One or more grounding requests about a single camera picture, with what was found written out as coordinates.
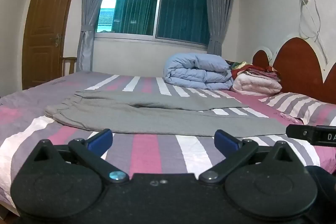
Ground stack of folded red clothes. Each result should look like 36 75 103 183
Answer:
227 61 281 81

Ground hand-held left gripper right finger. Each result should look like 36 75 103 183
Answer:
199 130 306 185

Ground folded light blue duvet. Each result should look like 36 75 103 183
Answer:
163 53 235 90

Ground bed with striped sheet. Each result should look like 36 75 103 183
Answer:
0 71 336 217

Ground aluminium sliding window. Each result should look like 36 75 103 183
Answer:
95 0 210 49

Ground grey pants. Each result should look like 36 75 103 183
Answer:
45 90 289 138

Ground red and white headboard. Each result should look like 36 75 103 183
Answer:
252 34 336 105

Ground grey curtain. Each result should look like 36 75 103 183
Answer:
203 0 239 56
77 0 121 72

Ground wooden chair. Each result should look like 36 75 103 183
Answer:
62 56 78 76

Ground white power cable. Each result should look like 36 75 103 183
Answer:
298 0 330 64

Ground brown wooden door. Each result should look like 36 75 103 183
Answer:
21 0 87 90

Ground striped pillow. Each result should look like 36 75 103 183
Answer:
259 92 336 126

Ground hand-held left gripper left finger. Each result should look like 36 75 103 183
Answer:
25 129 130 185

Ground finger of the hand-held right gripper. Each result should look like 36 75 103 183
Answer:
286 124 317 141

